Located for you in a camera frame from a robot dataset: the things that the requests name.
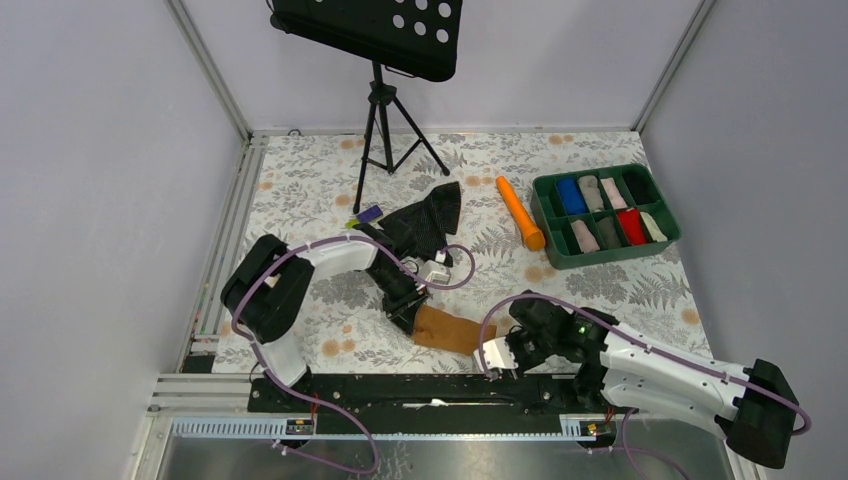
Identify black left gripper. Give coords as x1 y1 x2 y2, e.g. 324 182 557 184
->
367 262 430 336

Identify brown boxer underwear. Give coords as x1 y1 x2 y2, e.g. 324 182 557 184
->
411 305 497 356

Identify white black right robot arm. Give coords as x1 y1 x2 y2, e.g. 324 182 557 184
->
487 290 809 469

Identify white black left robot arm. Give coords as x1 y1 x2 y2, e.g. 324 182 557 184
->
220 225 428 411

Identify black striped underwear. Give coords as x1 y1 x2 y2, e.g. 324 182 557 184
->
378 182 462 266

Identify beige-pink rolled underwear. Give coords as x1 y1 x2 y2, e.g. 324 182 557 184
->
571 220 600 254

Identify blue rolled underwear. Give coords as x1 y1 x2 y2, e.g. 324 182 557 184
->
556 177 589 215

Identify red rolled underwear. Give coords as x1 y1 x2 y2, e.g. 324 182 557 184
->
617 208 647 246

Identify light grey rolled underwear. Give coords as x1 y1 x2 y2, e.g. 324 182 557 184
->
578 175 605 212

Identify cream rolled underwear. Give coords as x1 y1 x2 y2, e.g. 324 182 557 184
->
640 211 668 242

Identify pink rolled underwear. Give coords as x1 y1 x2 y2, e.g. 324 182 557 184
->
601 177 628 209

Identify purple yellow small block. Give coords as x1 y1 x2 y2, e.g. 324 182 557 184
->
346 205 384 228

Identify orange rolled cloth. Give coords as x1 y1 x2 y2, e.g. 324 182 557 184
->
495 176 546 251

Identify green divided organizer tray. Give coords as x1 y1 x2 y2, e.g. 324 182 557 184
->
531 164 682 270

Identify floral patterned table mat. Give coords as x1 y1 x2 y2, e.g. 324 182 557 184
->
237 132 710 374

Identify black music stand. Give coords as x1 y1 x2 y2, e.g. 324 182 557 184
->
267 0 463 214

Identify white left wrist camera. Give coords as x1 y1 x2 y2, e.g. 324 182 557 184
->
418 251 451 285

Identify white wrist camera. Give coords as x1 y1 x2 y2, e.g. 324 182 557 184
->
472 336 519 380
418 251 451 285

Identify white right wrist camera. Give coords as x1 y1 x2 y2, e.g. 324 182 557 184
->
472 336 519 380

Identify black mounting base rail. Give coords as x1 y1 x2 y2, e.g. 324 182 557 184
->
247 374 626 436

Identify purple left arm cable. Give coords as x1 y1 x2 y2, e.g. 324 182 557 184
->
228 235 477 476

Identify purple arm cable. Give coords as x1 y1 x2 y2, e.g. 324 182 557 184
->
476 292 813 480
228 235 477 476

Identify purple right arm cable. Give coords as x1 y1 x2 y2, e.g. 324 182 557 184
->
476 292 813 480

